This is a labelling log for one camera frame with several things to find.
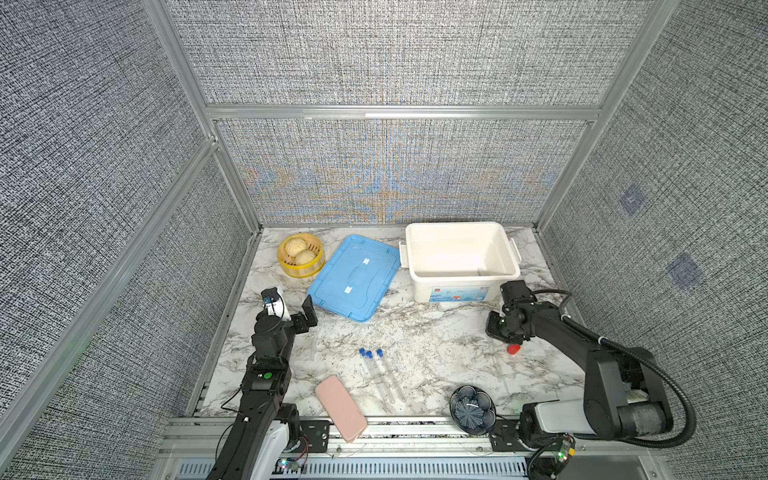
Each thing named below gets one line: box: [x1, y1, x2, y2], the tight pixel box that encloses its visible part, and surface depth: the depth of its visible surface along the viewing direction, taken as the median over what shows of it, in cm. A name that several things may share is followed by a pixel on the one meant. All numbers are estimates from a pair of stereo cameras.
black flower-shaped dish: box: [449, 385, 497, 436], surface depth 77 cm
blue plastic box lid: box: [307, 234, 401, 323], surface depth 106 cm
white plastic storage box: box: [399, 222, 522, 303], surface depth 96 cm
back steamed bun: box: [285, 238, 307, 257], surface depth 108 cm
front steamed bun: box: [294, 250, 316, 265], surface depth 106 cm
